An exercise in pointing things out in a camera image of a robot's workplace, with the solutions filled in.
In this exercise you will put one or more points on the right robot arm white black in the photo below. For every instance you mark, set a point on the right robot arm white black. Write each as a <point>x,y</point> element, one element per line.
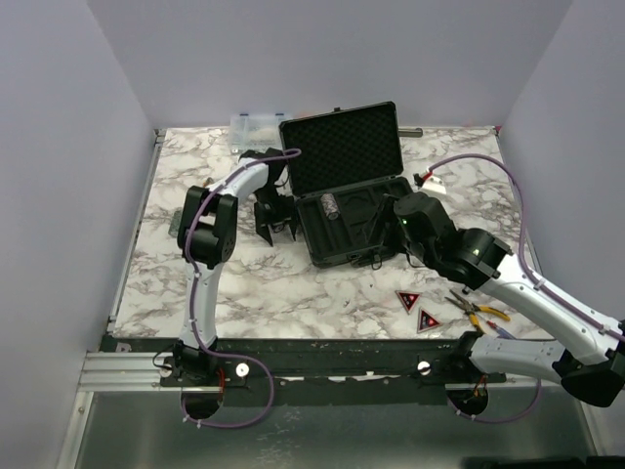
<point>586,352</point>

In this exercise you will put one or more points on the lower triangular red black card box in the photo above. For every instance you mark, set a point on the lower triangular red black card box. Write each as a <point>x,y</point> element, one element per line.
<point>426,321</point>

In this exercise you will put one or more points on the black poker set case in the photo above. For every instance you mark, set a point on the black poker set case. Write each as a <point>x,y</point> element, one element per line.
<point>355,154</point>

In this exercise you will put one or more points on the small red blue screwdriver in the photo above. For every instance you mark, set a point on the small red blue screwdriver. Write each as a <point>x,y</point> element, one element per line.
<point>502,332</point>

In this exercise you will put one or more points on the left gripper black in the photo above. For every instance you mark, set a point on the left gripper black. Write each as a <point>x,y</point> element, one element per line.
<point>283,214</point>

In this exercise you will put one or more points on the yellow handled pliers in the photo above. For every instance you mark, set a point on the yellow handled pliers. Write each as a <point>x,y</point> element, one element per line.
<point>472,310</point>

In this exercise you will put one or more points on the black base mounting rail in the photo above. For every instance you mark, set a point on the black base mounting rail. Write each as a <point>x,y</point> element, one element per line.
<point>249,372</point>

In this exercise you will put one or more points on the clear plastic organizer box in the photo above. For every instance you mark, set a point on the clear plastic organizer box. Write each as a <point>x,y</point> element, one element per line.
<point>256,131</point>

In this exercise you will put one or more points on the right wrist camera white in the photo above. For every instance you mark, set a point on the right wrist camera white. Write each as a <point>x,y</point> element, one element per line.
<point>430,184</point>

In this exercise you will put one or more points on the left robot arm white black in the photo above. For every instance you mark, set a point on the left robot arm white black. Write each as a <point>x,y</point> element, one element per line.
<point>207,237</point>

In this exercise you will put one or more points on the green blue poker chip stack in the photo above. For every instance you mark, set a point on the green blue poker chip stack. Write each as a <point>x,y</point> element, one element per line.
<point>175,223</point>

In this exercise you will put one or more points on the triangular red black card box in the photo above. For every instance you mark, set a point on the triangular red black card box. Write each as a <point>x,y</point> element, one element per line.
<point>426,321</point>
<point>408,300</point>

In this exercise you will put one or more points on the dark metal cylinder rod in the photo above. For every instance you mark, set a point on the dark metal cylinder rod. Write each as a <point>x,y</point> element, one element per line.
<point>411,132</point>

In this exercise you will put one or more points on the upper triangular red black card box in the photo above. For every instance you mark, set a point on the upper triangular red black card box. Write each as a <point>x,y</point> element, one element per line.
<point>408,300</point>

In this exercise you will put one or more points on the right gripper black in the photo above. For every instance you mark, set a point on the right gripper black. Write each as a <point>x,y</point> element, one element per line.
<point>386,213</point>

